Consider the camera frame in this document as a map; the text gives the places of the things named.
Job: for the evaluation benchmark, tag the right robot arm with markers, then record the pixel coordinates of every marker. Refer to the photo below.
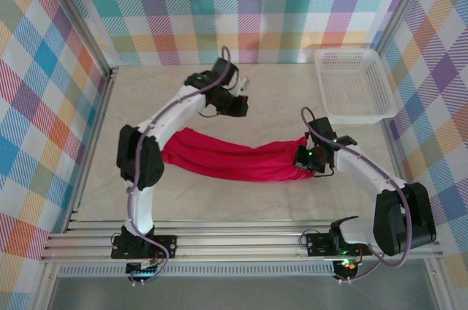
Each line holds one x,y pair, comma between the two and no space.
365,171

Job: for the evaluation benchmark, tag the white plastic basket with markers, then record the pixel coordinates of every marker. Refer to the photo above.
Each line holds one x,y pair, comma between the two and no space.
365,118

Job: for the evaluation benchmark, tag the red t-shirt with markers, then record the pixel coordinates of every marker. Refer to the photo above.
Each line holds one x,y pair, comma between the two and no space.
234,162

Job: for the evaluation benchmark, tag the aluminium mounting rail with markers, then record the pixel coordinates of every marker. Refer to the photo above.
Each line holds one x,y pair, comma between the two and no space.
237,242

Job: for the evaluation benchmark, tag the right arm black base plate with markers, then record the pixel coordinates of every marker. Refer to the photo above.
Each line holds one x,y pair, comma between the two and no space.
318,244

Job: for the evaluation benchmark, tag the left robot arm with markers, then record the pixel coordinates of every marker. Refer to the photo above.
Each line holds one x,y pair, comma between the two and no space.
140,156

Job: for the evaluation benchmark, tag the aluminium corner post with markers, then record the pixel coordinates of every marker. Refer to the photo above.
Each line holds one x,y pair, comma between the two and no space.
404,3
78,14

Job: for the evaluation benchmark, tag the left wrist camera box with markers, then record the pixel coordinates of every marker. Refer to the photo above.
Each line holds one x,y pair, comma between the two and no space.
243,85

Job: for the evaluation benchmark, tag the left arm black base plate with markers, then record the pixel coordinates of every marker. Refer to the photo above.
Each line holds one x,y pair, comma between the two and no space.
166,246

